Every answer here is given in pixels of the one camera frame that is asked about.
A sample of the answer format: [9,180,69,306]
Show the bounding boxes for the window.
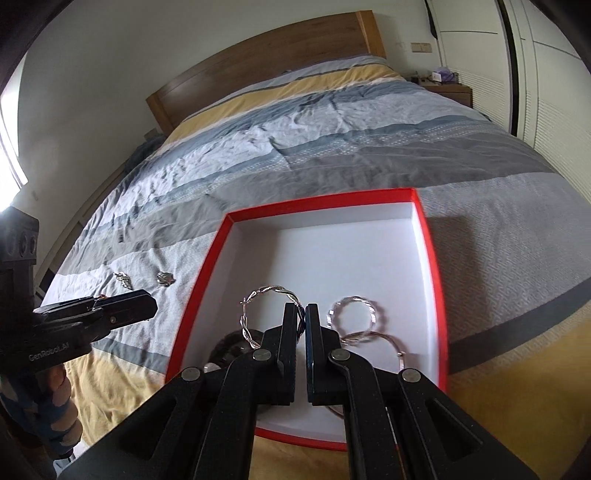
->
[0,83,28,185]

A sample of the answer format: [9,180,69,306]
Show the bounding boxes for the dark beaded bracelet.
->
[206,331,243,370]

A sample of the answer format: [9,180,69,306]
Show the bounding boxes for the wooden nightstand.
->
[422,83,474,109]

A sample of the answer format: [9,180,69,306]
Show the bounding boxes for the thin gold bangle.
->
[330,330,409,418]

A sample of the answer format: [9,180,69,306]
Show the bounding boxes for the dark cloth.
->
[124,136,162,171]

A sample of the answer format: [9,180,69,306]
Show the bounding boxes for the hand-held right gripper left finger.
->
[44,302,301,480]

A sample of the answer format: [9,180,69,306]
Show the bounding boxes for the striped duvet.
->
[34,55,591,480]

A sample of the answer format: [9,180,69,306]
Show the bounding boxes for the wooden headboard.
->
[146,10,387,134]

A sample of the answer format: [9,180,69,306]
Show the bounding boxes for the person's left hand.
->
[39,364,77,462]

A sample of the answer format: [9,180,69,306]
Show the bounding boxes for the gold twisted hoop earring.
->
[326,295,377,344]

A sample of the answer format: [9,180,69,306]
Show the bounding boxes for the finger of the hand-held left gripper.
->
[33,296,108,319]
[83,290,158,343]

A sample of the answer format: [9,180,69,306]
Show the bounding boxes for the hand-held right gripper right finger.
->
[305,302,541,480]

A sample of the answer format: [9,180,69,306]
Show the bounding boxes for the white wardrobe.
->
[425,0,591,213]

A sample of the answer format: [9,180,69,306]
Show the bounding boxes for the silver twisted hoop earring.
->
[238,285,306,349]

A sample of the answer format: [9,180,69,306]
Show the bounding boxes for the red jewelry box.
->
[164,188,450,452]

